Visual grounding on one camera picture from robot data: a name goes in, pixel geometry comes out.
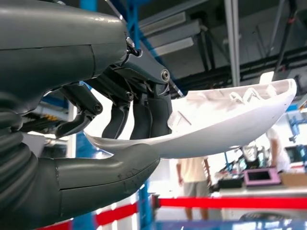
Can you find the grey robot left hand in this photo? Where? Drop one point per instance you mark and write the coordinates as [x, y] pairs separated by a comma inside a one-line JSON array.
[[60, 47]]

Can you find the red barrier belt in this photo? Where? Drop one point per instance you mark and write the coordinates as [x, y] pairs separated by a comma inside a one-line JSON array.
[[227, 203], [115, 214]]

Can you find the person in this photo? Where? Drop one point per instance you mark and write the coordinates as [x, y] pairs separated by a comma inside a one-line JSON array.
[[278, 152], [193, 171]]

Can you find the black desktop device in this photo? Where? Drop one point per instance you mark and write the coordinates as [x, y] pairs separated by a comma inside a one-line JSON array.
[[230, 183]]

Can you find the pink framed monitor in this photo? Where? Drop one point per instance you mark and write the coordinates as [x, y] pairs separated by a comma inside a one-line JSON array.
[[261, 176]]

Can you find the white table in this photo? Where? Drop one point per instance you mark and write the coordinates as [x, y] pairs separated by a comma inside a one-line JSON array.
[[264, 192]]

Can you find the cardboard box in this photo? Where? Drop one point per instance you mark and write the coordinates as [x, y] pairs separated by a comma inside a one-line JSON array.
[[293, 179]]

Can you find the black belt stanchion post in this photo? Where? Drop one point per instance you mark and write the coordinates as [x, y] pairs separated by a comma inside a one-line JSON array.
[[156, 202]]

